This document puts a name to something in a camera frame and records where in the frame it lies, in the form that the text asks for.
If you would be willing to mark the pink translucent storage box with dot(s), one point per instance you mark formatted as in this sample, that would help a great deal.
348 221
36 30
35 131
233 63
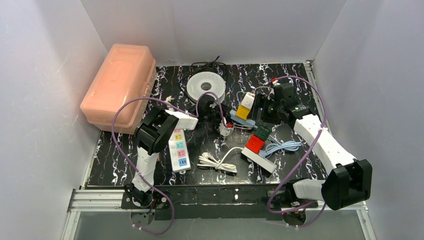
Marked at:
116 99

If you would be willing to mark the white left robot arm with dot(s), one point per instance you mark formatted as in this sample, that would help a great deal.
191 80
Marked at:
155 130

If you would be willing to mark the white colourful power strip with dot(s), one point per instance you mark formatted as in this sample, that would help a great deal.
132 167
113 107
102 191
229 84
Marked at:
178 151

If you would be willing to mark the white yellow cube adapter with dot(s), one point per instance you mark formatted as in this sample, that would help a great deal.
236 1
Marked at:
245 106

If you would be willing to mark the green cube adapter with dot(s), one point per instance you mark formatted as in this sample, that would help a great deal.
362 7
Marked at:
262 132

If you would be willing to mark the red cube adapter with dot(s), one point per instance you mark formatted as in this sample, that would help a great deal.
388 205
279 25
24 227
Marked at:
255 144

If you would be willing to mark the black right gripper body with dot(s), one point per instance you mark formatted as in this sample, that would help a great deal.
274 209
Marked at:
260 108

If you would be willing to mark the light blue power strip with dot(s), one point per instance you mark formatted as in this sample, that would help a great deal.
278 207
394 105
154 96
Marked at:
247 123

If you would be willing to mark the white small power strip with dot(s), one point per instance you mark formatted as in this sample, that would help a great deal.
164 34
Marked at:
262 162

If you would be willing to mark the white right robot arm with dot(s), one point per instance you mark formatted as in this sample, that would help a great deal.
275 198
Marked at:
349 179

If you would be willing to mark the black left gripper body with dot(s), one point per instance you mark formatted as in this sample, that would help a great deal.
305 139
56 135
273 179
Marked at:
208 108

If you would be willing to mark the white plug with cable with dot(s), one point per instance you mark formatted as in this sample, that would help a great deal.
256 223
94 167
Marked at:
207 160

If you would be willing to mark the white perforated round speaker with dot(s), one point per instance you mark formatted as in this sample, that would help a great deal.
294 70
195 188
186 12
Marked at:
203 82

